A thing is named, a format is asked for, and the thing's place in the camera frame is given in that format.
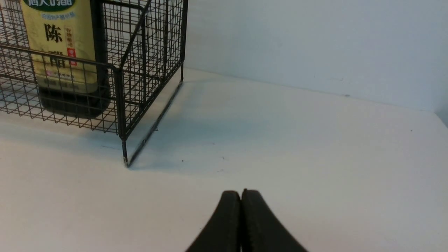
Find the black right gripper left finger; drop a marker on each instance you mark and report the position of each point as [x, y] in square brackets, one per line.
[222, 231]

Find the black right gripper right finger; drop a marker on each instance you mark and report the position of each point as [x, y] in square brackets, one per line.
[261, 229]

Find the vinegar bottle gold cap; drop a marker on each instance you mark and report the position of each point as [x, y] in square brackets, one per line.
[68, 37]

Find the black wire mesh rack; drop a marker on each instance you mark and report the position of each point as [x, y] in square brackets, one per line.
[108, 65]

